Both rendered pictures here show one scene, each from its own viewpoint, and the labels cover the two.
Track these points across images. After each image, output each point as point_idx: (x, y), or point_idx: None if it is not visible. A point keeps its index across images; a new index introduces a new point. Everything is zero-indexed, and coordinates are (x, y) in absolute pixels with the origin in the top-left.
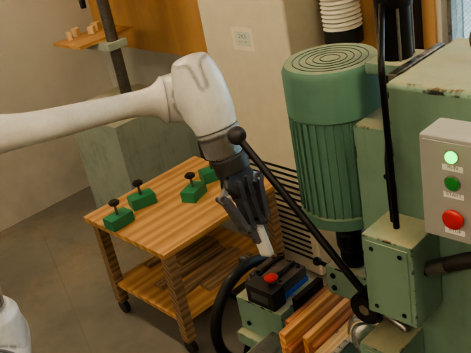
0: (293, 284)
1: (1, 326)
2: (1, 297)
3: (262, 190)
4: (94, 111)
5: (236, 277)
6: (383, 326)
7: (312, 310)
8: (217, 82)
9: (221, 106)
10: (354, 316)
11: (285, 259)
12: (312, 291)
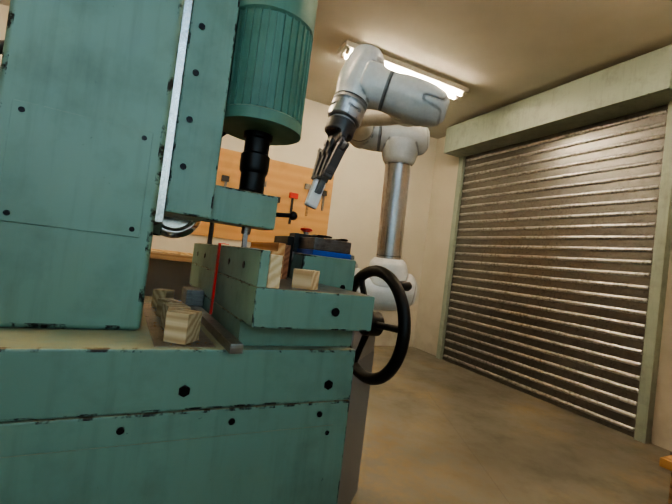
0: (305, 245)
1: (373, 261)
2: (387, 252)
3: (332, 153)
4: (376, 110)
5: (364, 269)
6: None
7: (262, 242)
8: (347, 60)
9: (338, 77)
10: None
11: (336, 240)
12: (281, 239)
